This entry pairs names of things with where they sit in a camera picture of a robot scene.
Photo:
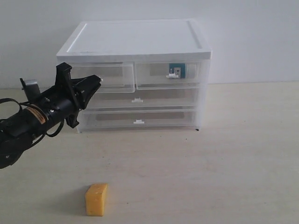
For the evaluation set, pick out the white plastic drawer cabinet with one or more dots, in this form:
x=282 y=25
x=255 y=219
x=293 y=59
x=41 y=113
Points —
x=145 y=41

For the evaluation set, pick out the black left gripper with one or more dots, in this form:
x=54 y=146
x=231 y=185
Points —
x=58 y=102

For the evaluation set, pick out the clear bottom wide drawer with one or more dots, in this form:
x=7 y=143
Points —
x=93 y=120

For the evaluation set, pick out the clear middle wide drawer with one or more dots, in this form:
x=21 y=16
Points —
x=145 y=98

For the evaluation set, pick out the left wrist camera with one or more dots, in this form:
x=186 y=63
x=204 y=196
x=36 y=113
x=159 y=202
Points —
x=30 y=88

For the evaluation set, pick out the clear wide drawer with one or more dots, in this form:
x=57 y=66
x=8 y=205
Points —
x=145 y=98
x=93 y=120

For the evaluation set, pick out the white capped teal bottle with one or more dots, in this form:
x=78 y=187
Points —
x=182 y=70

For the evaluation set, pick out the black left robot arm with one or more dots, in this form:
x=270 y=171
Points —
x=24 y=130

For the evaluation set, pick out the yellow sponge block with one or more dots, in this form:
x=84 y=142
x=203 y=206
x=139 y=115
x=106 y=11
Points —
x=95 y=199

